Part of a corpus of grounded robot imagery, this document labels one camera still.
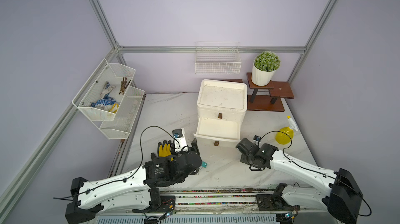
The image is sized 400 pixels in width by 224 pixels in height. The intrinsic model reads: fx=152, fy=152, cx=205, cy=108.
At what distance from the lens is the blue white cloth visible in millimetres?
711

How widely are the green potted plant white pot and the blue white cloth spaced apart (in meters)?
0.77

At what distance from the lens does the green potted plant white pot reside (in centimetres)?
85
